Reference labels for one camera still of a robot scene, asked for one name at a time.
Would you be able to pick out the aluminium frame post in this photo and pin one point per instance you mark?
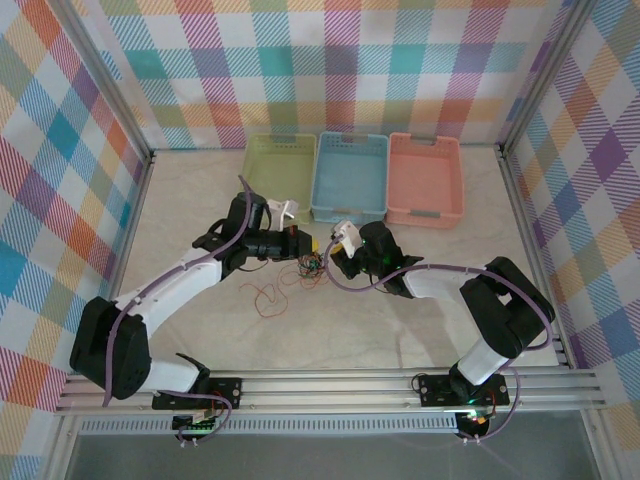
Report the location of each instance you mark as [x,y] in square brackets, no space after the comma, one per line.
[545,75]
[111,82]

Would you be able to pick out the aluminium table side rail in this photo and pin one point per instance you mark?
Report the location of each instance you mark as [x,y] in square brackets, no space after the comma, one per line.
[131,215]
[523,215]

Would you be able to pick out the blue plastic basket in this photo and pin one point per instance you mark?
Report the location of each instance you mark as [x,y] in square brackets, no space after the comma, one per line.
[350,175]

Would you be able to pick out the short aluminium corner post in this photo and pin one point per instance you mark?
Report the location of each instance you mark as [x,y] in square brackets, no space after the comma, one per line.
[57,470]

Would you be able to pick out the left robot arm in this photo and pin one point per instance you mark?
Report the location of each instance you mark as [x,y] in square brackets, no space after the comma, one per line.
[170,285]

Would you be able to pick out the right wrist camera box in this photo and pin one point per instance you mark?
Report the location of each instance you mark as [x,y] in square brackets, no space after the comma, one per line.
[349,235]

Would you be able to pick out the small black circuit board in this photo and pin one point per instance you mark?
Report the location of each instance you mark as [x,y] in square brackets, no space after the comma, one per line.
[192,425]
[477,422]

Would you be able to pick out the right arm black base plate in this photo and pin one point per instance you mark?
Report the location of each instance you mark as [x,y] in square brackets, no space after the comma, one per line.
[435,390]

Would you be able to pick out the green plastic basket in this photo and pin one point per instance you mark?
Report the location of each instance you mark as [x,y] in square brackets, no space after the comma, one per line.
[280,170]

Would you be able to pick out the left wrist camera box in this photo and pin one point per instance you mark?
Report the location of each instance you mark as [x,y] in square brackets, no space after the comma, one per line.
[287,212]

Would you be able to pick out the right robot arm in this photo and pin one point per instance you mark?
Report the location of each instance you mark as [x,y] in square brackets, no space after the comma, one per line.
[435,282]

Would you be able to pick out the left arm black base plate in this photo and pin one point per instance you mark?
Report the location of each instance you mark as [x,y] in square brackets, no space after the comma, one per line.
[230,392]

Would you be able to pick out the pink plastic basket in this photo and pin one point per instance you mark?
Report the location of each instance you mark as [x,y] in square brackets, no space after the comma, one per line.
[425,175]

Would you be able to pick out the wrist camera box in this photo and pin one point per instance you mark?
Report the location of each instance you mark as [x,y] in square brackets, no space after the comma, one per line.
[287,212]
[349,235]

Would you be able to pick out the aluminium mounting rail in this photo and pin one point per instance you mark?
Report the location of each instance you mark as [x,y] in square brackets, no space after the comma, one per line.
[325,392]

